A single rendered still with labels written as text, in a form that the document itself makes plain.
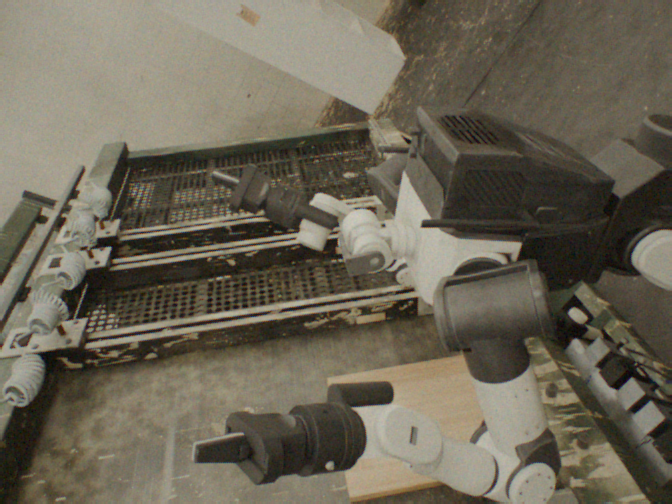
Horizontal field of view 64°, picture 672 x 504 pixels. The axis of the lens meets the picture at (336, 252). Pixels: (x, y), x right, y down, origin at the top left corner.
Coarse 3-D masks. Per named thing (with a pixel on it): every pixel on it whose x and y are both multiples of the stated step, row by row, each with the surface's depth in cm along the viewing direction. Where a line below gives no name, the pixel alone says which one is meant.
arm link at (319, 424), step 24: (312, 408) 69; (264, 432) 63; (288, 432) 64; (312, 432) 67; (336, 432) 67; (264, 456) 60; (288, 456) 63; (312, 456) 66; (336, 456) 67; (264, 480) 60
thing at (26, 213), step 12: (24, 204) 248; (36, 204) 252; (12, 216) 237; (24, 216) 241; (36, 216) 246; (12, 228) 231; (24, 228) 235; (60, 228) 255; (0, 240) 222; (12, 240) 226; (24, 240) 233; (0, 252) 217; (12, 252) 220; (0, 264) 212; (0, 276) 208
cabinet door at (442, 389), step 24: (432, 360) 132; (456, 360) 132; (408, 384) 127; (432, 384) 126; (456, 384) 126; (408, 408) 121; (432, 408) 121; (456, 408) 120; (480, 408) 120; (456, 432) 115; (360, 480) 107; (384, 480) 107; (408, 480) 106; (432, 480) 106
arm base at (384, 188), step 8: (376, 168) 108; (368, 176) 111; (376, 176) 107; (384, 176) 107; (376, 184) 110; (384, 184) 106; (392, 184) 105; (400, 184) 105; (376, 192) 113; (384, 192) 108; (392, 192) 105; (384, 200) 112; (392, 200) 107; (392, 208) 110
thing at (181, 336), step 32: (384, 288) 148; (416, 288) 147; (64, 320) 133; (192, 320) 142; (224, 320) 143; (256, 320) 141; (288, 320) 142; (320, 320) 143; (352, 320) 145; (0, 352) 132; (32, 352) 132; (64, 352) 136; (96, 352) 138; (128, 352) 139; (160, 352) 141
